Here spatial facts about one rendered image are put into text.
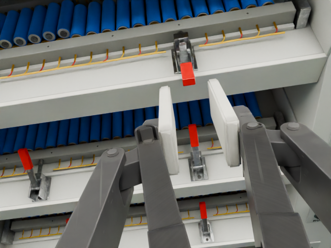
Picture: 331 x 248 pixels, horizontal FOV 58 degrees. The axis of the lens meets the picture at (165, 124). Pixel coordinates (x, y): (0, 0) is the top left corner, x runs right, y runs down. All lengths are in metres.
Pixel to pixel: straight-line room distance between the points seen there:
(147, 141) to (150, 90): 0.21
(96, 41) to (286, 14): 0.23
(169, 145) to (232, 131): 0.03
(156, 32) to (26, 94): 0.18
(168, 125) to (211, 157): 0.35
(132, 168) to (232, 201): 0.52
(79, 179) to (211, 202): 0.28
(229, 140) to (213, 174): 0.33
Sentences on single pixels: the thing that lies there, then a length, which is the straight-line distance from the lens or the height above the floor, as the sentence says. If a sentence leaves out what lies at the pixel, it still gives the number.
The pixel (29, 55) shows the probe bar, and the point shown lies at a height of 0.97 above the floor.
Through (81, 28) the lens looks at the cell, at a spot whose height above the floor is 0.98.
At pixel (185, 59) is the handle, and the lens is 0.33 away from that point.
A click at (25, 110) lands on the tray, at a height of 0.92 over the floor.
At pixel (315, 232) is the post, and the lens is 0.69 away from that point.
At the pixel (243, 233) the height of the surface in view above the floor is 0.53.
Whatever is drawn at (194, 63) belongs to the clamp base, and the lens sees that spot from 0.36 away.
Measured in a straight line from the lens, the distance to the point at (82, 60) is 0.40.
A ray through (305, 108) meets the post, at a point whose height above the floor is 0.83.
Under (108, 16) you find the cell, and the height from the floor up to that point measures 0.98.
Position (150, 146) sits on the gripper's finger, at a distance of 0.15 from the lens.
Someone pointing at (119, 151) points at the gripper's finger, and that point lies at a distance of 0.15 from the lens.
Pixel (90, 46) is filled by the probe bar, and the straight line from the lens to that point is 0.39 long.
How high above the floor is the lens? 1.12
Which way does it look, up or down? 40 degrees down
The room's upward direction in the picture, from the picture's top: 12 degrees counter-clockwise
